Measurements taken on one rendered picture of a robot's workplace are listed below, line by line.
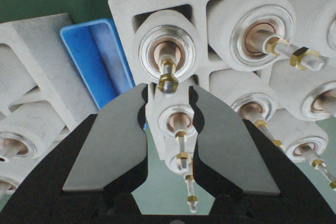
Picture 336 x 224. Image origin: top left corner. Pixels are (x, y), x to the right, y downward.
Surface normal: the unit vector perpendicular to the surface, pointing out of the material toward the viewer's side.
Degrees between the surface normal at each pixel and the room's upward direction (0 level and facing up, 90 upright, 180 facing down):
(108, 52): 0
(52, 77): 90
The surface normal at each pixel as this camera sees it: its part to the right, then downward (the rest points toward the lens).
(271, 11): 0.00, 0.60
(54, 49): 0.98, -0.15
